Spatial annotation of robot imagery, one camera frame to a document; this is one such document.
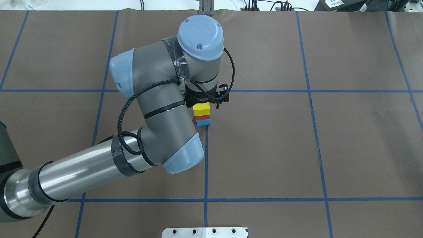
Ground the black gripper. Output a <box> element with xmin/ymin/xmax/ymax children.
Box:
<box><xmin>184</xmin><ymin>82</ymin><xmax>217</xmax><ymax>108</ymax></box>

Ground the yellow block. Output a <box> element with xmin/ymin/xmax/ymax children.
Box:
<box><xmin>193</xmin><ymin>102</ymin><xmax>211</xmax><ymax>117</ymax></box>

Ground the red block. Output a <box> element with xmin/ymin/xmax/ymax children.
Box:
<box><xmin>195</xmin><ymin>115</ymin><xmax>211</xmax><ymax>121</ymax></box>

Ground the blue block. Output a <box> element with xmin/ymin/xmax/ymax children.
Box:
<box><xmin>196</xmin><ymin>119</ymin><xmax>211</xmax><ymax>126</ymax></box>

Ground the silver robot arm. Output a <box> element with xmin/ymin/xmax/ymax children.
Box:
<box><xmin>1</xmin><ymin>15</ymin><xmax>231</xmax><ymax>223</ymax></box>

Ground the black power strip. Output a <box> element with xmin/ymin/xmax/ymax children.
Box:
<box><xmin>239</xmin><ymin>0</ymin><xmax>294</xmax><ymax>12</ymax></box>

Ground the black box with label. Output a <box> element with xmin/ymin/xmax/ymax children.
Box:
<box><xmin>313</xmin><ymin>0</ymin><xmax>390</xmax><ymax>12</ymax></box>

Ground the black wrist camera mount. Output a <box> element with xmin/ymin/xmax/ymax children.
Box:
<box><xmin>215</xmin><ymin>83</ymin><xmax>230</xmax><ymax>109</ymax></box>

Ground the aluminium frame post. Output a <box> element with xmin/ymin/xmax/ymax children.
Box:
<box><xmin>199</xmin><ymin>0</ymin><xmax>215</xmax><ymax>17</ymax></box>

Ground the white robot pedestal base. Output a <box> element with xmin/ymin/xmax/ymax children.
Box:
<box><xmin>161</xmin><ymin>226</ymin><xmax>249</xmax><ymax>238</ymax></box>

